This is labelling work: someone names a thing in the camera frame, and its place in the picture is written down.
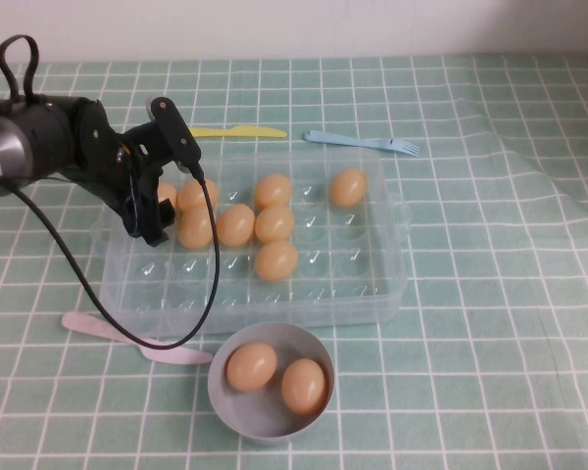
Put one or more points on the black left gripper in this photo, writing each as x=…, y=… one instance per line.
x=103, y=161

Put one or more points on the tan egg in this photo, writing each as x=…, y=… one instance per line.
x=251, y=366
x=169, y=193
x=236, y=225
x=193, y=193
x=349, y=187
x=274, y=224
x=276, y=261
x=273, y=191
x=193, y=230
x=304, y=387

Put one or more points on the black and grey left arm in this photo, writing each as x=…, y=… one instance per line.
x=29, y=142

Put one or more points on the clear plastic egg box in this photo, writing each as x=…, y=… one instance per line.
x=323, y=294

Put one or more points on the yellow plastic knife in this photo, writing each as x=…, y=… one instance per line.
x=245, y=131

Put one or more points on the pink plastic spoon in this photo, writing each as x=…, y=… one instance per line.
x=83, y=323

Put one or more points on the blue plastic fork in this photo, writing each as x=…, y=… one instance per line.
x=353, y=142

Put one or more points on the grey round bowl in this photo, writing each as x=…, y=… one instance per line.
x=255, y=416

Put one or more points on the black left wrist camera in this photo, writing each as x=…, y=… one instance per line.
x=174, y=129

